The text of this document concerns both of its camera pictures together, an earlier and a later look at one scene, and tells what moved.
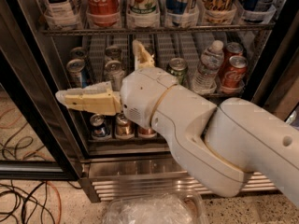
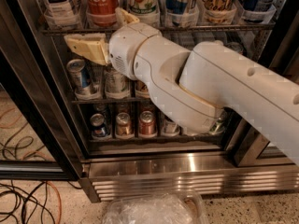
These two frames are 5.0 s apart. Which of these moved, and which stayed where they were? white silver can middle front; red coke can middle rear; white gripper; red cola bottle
Moved: white gripper
Stayed: red cola bottle; white silver can middle front; red coke can middle rear
